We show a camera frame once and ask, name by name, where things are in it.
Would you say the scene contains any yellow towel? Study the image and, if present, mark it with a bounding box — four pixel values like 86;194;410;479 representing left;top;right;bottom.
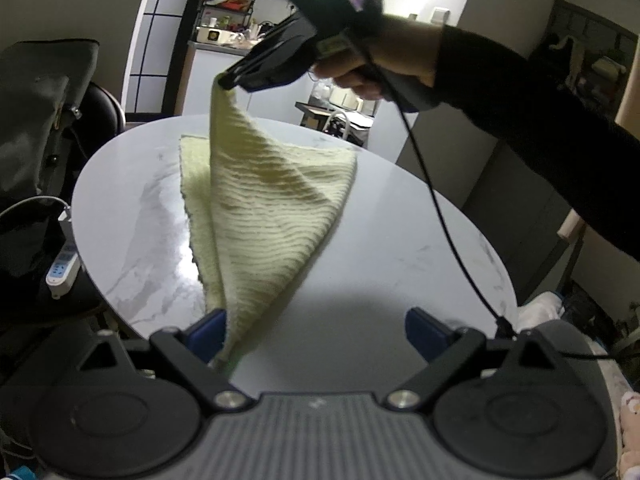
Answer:
179;74;358;376

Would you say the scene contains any dark display shelf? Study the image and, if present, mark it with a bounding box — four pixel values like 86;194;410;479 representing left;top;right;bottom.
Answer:
547;0;640;113

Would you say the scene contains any white bent hose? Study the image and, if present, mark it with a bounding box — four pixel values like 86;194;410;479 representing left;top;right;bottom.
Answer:
326;110;351;137

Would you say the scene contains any floral patterned cloth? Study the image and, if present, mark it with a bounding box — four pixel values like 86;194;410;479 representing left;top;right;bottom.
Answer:
619;390;640;480

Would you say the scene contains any white base cabinet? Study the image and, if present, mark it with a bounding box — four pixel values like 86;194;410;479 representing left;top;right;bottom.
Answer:
182;42;263;117

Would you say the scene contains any person's right forearm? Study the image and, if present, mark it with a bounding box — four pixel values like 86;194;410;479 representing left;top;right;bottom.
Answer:
437;24;640;267

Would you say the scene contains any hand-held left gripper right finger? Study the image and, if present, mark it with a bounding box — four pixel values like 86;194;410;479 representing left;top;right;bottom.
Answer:
385;307;567;411

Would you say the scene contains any white countertop appliance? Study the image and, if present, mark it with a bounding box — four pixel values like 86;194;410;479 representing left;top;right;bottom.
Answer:
196;26;237;44

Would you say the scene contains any white corded controller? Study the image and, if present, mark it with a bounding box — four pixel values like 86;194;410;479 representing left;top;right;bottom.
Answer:
45;210;82;302

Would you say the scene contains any dark chair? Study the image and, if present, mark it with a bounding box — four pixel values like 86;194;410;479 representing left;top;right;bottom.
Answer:
80;82;126;137

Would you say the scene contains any black framed glass door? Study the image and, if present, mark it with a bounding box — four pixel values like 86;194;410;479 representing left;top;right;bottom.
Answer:
122;0;193;122

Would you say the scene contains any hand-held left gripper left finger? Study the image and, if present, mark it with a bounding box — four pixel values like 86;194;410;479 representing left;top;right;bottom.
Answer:
72;308;253;411

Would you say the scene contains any wooden side cart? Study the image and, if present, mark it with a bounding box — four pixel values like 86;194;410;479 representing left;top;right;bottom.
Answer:
295;100;376;147

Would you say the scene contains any white cable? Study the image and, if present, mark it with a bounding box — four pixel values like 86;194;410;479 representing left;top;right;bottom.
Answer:
0;194;71;223

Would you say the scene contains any person's right hand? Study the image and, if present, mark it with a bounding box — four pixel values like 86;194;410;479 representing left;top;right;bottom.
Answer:
312;13;444;103

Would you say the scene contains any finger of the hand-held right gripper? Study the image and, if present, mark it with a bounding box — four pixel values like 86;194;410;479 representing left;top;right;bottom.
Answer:
219;11;317;88
239;39;319;94

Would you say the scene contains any white box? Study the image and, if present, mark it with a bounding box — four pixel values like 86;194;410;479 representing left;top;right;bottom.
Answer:
330;87;362;109

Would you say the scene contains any black cable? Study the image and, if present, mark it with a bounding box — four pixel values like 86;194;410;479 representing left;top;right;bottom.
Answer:
392;80;623;361

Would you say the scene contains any black spice rack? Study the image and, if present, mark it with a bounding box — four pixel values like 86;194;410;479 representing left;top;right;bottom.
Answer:
200;0;259;29

